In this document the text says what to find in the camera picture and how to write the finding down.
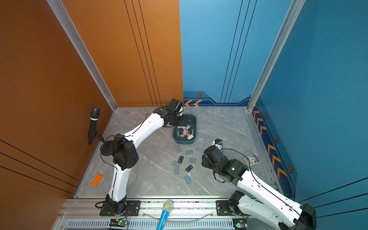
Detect light blue eraser bottom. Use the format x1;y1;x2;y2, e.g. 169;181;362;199
184;175;192;184

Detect left green circuit board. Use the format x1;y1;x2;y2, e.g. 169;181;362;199
109;218;129;230

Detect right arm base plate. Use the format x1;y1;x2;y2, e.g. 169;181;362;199
216;200;241;216

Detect green circuit board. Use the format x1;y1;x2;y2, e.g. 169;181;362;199
232;218;248;230
109;218;129;230

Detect colourful printed card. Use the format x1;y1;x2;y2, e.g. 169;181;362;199
244;154;261;166

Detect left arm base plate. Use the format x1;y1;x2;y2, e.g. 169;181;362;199
99;200;141;217

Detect blue handheld microphone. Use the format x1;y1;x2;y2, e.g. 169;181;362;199
156;200;173;230

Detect grey eraser middle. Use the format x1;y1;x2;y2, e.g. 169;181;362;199
172;161;180;167

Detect dark teal storage box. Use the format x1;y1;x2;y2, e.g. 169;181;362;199
172;114;196;144

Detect black eraser middle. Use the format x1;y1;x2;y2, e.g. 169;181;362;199
177;156;184;163

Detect right green circuit board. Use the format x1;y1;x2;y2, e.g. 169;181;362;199
232;218;248;230

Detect black eraser lower centre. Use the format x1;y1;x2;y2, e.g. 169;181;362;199
186;165;193;173

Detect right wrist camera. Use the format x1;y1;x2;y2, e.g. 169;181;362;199
212;139;223;150

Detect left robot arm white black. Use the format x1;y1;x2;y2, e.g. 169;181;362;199
103;99;188;216

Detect black eraser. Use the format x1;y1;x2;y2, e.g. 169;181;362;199
186;165;193;173
177;156;184;163

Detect black microphone on stand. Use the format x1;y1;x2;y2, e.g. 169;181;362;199
87;107;114;156

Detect orange plastic tag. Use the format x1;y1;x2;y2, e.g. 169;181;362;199
91;174;103;187

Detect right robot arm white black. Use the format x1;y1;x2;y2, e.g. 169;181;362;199
202;145;317;230

